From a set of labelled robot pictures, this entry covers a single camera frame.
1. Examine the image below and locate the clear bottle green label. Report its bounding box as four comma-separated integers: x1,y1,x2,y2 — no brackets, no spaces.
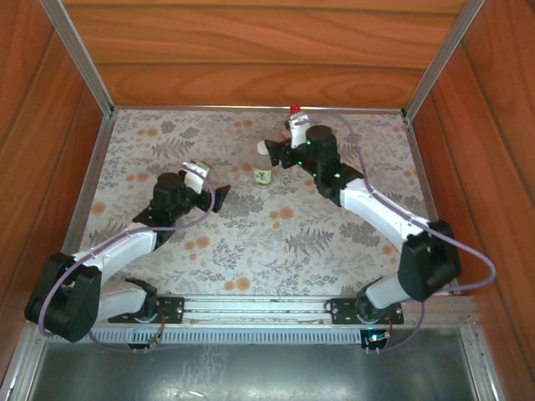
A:
252,150,273,189

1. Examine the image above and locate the floral patterned table cloth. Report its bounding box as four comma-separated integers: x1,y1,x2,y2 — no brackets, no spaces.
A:
62,109,444,298

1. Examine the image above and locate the grey sheet metal panel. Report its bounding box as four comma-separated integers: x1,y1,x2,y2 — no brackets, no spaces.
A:
0,327,507,401

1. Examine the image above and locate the aluminium frame cross bar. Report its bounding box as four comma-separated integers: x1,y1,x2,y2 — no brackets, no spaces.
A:
111,104,407,114

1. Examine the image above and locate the aluminium frame side rail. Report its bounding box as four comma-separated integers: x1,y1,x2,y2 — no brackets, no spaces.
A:
47,114,115,293
401,114,478,302

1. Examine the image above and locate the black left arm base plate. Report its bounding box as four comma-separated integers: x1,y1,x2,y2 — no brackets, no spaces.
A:
107,294,186,325

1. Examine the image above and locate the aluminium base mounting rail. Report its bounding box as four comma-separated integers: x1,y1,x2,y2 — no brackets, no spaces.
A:
27,292,480,327

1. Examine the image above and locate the grey slotted cable duct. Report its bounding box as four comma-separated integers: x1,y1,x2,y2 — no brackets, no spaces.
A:
89,327,465,346

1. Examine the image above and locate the aluminium frame post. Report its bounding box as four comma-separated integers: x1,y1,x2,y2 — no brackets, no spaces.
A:
401,0,488,119
39,0,116,119

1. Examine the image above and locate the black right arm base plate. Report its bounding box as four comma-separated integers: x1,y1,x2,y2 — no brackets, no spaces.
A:
329,297,405,326

